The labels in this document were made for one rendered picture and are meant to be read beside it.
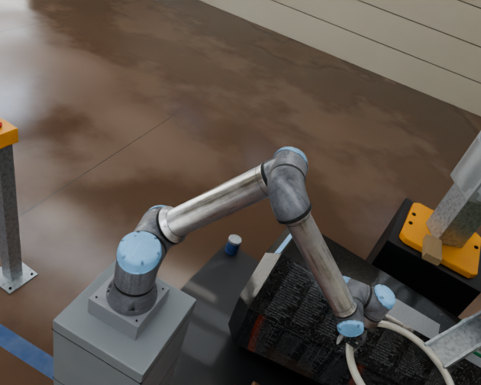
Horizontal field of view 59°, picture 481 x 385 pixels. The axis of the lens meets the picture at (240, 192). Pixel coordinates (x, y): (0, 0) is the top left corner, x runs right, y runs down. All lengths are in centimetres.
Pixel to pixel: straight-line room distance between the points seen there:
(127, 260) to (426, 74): 720
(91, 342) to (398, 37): 721
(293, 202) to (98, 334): 90
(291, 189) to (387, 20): 693
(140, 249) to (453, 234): 204
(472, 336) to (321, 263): 108
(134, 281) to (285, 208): 61
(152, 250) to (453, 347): 141
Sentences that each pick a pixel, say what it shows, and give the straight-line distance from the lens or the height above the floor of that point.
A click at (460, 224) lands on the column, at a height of 96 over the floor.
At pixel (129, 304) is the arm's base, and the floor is 99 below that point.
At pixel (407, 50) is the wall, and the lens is 812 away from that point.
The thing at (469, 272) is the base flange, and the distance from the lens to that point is 293.
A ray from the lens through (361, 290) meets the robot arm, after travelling 168.
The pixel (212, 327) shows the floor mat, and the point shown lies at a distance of 283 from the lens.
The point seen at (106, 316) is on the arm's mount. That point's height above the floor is 89.
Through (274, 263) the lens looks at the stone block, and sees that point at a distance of 226.
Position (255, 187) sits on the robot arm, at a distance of 139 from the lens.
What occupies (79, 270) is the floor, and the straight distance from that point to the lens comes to 301.
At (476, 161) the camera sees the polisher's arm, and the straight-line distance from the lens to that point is 271.
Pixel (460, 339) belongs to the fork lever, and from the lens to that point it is 226.
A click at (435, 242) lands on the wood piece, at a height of 83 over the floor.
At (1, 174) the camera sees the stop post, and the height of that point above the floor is 84.
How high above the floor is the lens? 232
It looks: 37 degrees down
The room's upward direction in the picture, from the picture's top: 19 degrees clockwise
